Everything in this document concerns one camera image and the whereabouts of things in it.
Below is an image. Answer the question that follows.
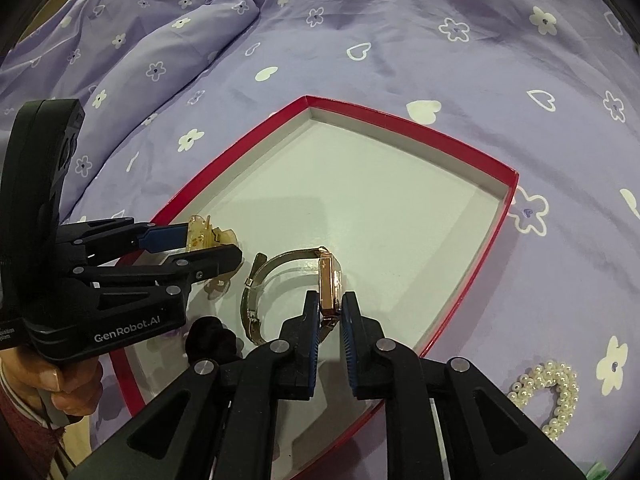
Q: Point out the person's left hand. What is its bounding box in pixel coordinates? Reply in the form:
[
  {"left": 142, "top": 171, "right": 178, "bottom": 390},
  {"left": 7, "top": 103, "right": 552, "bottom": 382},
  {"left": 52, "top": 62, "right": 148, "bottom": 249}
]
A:
[{"left": 0, "top": 346, "right": 104, "bottom": 418}]

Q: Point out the purple floral duvet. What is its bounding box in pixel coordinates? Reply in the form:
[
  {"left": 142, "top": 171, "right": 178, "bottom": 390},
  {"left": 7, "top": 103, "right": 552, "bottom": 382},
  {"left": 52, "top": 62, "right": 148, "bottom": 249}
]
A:
[{"left": 0, "top": 0, "right": 261, "bottom": 221}]

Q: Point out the white pearl bracelet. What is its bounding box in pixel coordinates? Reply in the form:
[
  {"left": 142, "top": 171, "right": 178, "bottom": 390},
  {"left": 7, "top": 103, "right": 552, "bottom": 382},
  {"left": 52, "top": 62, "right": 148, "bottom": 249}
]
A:
[{"left": 507, "top": 360, "right": 581, "bottom": 442}]

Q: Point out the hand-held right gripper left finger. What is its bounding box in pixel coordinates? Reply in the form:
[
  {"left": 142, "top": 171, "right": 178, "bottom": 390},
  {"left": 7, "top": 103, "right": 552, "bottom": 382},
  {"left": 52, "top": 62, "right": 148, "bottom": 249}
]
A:
[{"left": 65, "top": 291, "right": 322, "bottom": 480}]

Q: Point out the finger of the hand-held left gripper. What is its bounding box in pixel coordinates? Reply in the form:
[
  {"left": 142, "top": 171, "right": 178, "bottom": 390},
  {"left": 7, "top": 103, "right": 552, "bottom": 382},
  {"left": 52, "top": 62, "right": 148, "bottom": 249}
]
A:
[
  {"left": 55, "top": 217, "right": 190, "bottom": 263},
  {"left": 75, "top": 243, "right": 244, "bottom": 295}
]

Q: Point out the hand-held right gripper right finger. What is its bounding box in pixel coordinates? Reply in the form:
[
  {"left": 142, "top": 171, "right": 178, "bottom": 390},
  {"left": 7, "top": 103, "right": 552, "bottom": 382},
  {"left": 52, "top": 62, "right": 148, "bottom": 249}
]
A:
[{"left": 340, "top": 291, "right": 588, "bottom": 480}]

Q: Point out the gold wrist watch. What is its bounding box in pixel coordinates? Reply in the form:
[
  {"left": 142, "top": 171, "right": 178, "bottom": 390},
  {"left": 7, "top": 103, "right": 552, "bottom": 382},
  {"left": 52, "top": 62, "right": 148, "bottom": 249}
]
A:
[{"left": 241, "top": 246, "right": 346, "bottom": 346}]

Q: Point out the person's left forearm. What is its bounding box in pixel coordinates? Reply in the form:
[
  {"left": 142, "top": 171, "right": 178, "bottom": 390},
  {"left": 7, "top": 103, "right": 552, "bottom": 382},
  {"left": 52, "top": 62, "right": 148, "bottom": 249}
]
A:
[{"left": 0, "top": 385, "right": 68, "bottom": 480}]

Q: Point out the black velvet scrunchie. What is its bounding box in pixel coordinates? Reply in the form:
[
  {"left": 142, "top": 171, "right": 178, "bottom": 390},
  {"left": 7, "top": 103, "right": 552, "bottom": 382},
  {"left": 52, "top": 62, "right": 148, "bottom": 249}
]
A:
[{"left": 186, "top": 315, "right": 243, "bottom": 361}]

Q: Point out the yellow translucent hair claw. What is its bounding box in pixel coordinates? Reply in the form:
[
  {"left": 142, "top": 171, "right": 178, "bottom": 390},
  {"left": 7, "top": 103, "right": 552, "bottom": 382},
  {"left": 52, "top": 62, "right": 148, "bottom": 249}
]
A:
[{"left": 186, "top": 214, "right": 241, "bottom": 302}]

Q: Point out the red cardboard box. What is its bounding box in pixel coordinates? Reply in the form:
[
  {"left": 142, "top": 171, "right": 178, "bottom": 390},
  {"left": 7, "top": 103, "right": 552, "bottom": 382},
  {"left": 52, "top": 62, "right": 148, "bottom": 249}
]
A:
[{"left": 107, "top": 95, "right": 519, "bottom": 480}]

